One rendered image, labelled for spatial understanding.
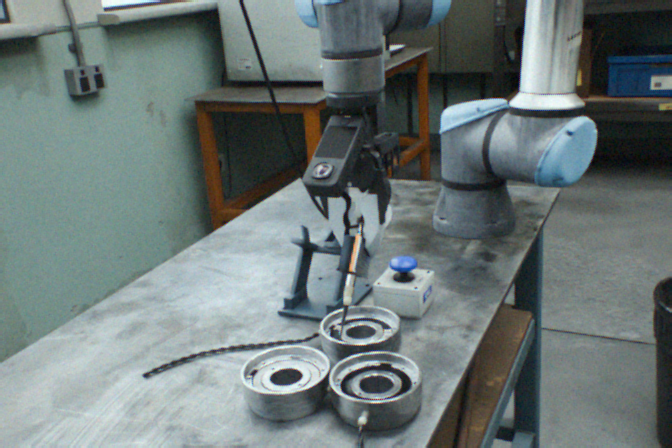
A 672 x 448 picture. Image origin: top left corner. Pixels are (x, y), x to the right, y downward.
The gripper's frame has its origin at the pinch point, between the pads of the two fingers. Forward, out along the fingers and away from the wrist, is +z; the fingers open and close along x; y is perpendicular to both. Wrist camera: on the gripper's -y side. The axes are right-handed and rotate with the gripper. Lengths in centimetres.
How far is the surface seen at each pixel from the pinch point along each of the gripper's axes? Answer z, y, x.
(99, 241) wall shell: 58, 106, 164
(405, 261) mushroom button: 5.7, 10.1, -2.4
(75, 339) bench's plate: 13.1, -14.1, 39.1
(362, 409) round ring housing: 10.1, -19.1, -9.0
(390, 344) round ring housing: 10.2, -5.2, -6.4
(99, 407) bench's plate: 13.1, -25.8, 23.0
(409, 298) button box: 10.0, 7.3, -3.9
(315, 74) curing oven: 9, 191, 112
